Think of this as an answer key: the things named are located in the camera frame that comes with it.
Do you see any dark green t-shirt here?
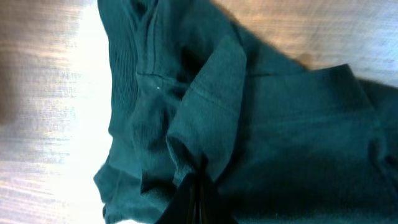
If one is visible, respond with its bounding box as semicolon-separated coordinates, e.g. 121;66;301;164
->
94;0;397;223

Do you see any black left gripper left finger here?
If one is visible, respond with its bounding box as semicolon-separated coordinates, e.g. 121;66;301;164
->
155;174;197;224

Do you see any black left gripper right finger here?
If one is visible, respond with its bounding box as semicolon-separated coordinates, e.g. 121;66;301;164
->
198;170;237;224

